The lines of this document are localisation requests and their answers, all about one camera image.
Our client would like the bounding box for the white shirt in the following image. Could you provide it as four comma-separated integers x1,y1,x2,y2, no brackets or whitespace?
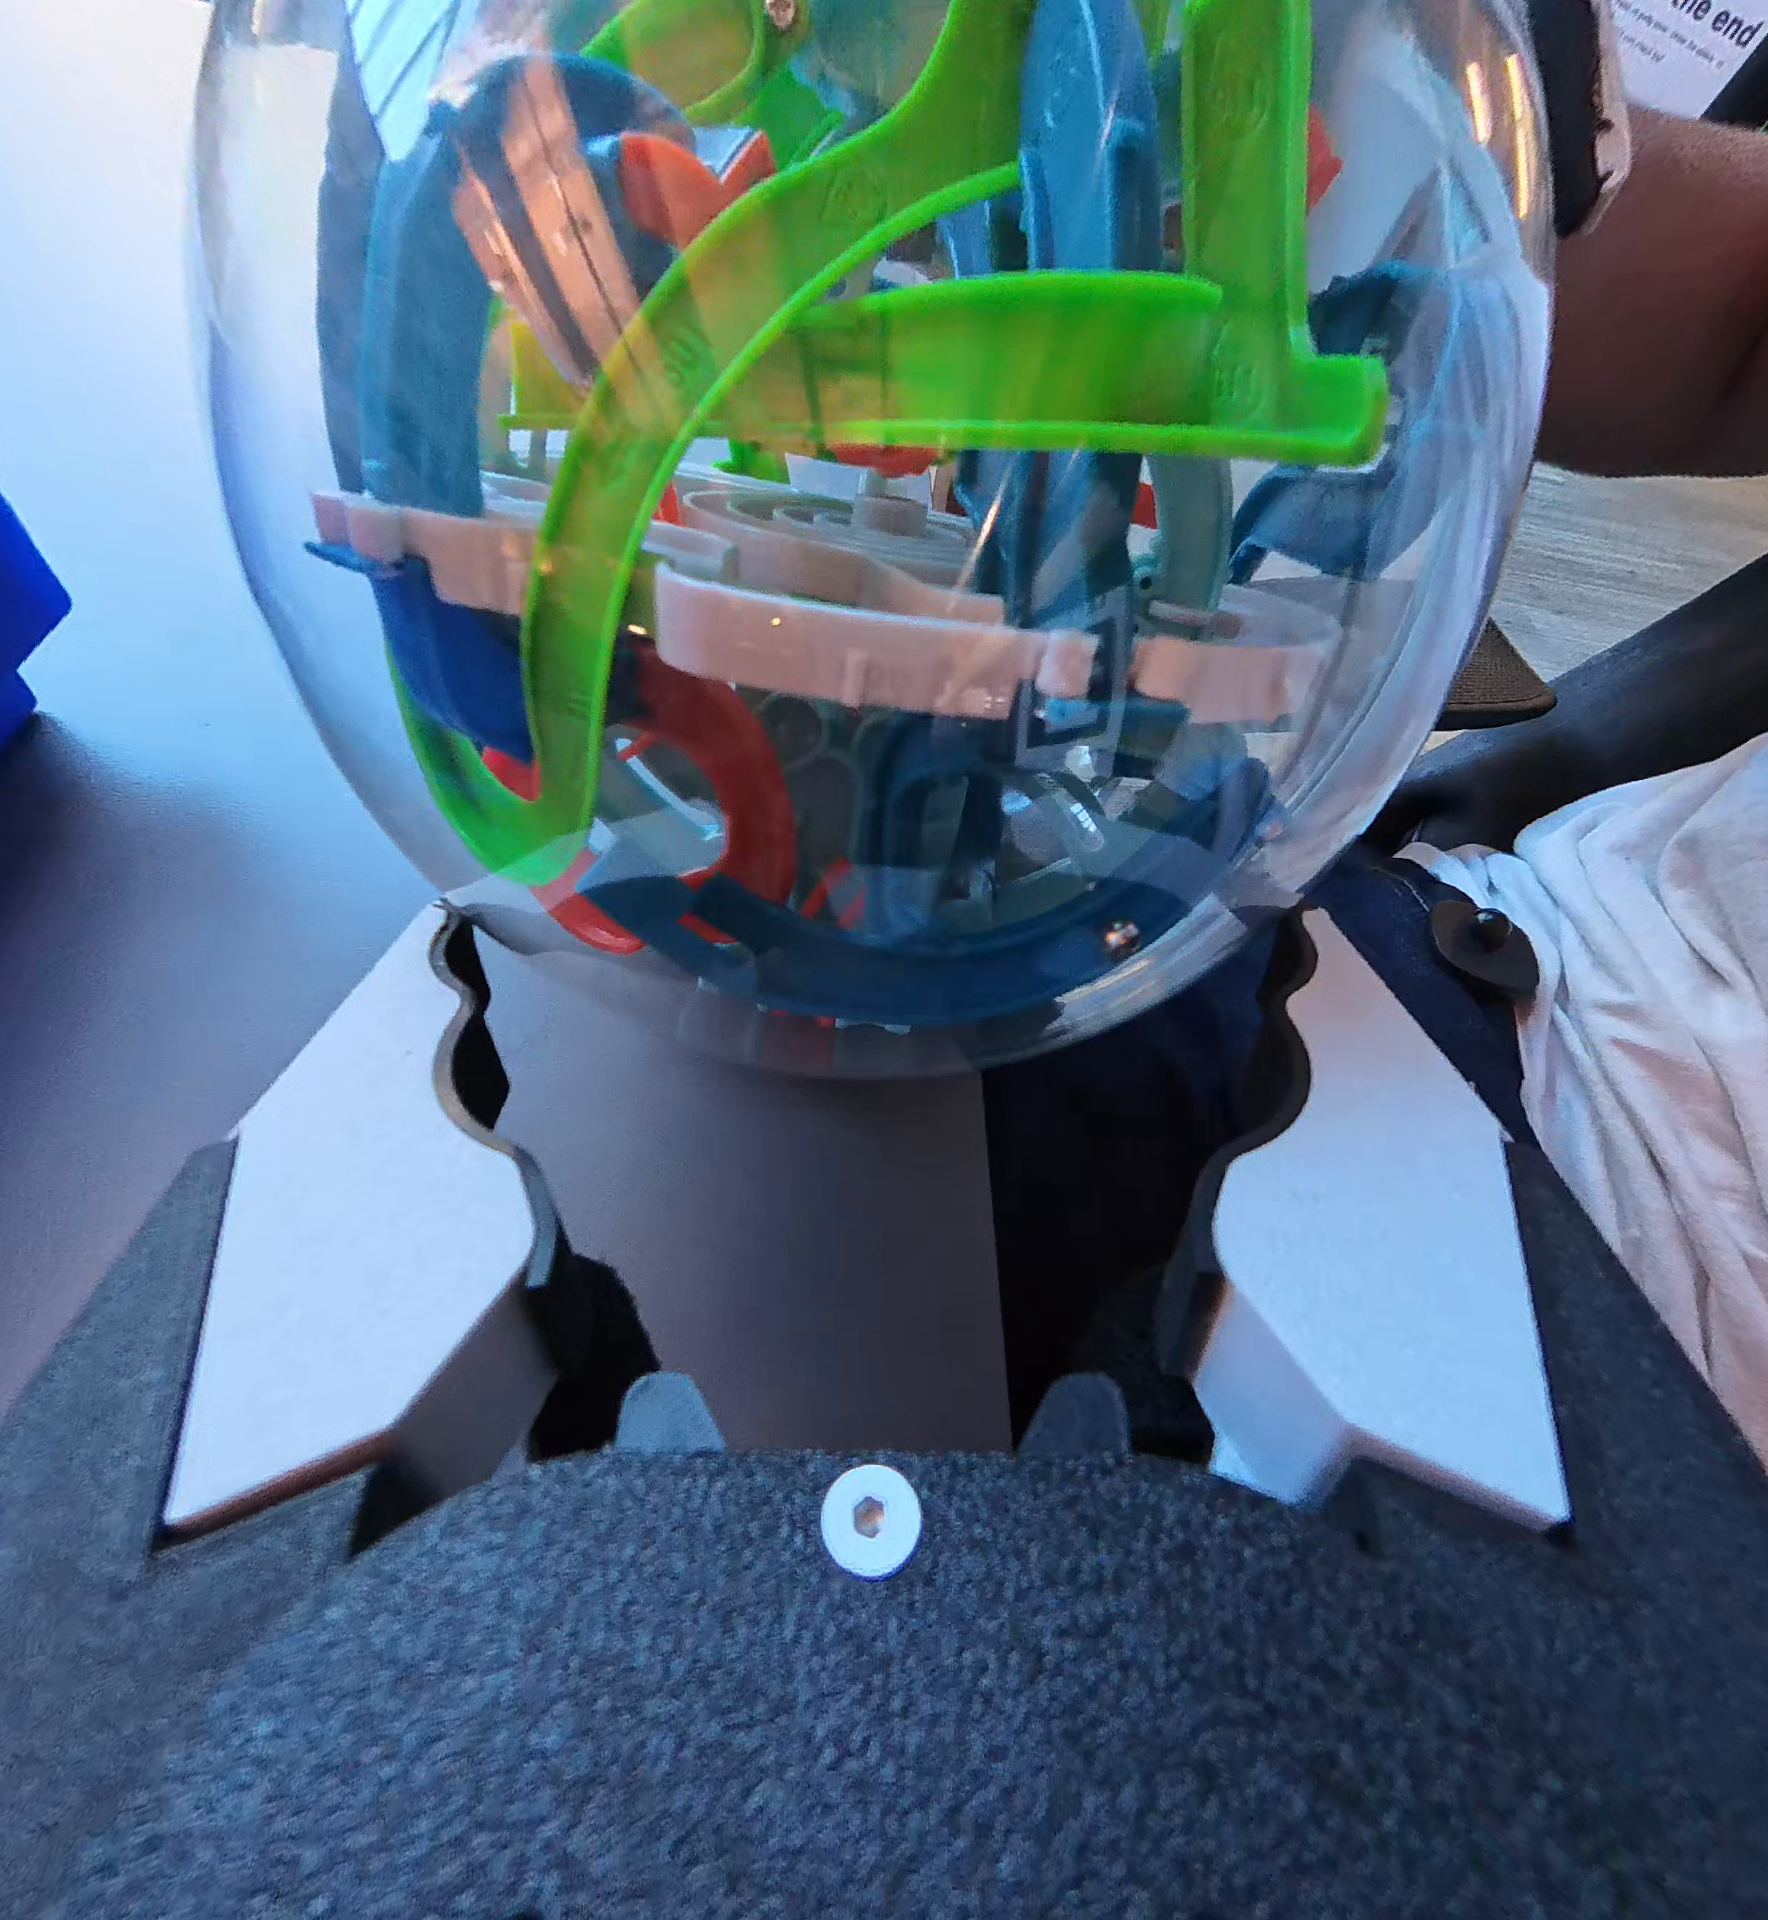
1403,196,1768,1594

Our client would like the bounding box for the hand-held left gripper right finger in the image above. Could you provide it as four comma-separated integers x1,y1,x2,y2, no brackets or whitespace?
1187,907,1574,1534

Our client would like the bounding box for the clear plastic maze ball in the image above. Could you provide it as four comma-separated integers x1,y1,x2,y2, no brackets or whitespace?
193,0,1559,1083

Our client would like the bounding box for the person's right forearm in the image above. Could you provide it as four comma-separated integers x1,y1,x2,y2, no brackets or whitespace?
1535,105,1768,483

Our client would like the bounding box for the white printed paper sign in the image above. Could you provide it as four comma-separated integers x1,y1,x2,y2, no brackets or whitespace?
1610,0,1768,157

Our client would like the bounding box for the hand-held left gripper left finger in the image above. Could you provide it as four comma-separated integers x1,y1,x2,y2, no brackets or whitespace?
162,907,566,1534

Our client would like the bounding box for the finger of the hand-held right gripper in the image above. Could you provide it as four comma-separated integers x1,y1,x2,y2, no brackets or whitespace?
1523,0,1637,237

